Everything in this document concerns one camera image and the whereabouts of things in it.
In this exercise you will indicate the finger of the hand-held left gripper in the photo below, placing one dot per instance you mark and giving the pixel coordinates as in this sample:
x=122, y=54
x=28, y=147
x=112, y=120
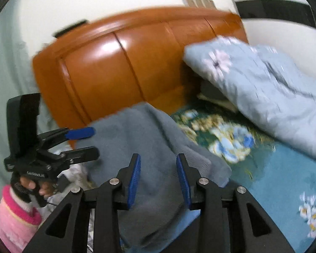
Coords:
x=81, y=154
x=79, y=133

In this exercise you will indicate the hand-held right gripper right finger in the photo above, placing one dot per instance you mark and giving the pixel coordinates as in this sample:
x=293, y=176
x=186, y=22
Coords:
x=183, y=181

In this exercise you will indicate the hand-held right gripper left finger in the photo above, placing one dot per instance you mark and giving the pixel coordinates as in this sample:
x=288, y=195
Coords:
x=135, y=181

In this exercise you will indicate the grey fleece garment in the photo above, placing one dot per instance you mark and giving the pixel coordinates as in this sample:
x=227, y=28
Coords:
x=152, y=142

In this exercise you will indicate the person's left hand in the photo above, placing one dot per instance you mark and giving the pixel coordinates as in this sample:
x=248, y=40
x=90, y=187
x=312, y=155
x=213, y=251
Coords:
x=29, y=183

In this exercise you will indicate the white cloth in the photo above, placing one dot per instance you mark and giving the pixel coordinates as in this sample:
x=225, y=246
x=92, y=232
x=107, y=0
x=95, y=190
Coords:
x=73, y=174

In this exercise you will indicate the pale green curtain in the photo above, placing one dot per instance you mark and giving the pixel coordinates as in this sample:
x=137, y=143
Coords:
x=5, y=71

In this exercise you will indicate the green floral blanket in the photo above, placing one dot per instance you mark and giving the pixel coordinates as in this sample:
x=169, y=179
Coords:
x=266, y=174

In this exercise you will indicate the blue-grey floral quilt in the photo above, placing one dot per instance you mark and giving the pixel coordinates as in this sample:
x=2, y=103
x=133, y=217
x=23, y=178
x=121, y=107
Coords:
x=266, y=89

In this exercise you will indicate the white wardrobe with black stripe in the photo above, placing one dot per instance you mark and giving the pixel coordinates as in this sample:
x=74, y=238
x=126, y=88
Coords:
x=279, y=31

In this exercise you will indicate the beige wall hanging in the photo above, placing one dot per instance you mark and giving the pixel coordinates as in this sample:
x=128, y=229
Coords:
x=197, y=1

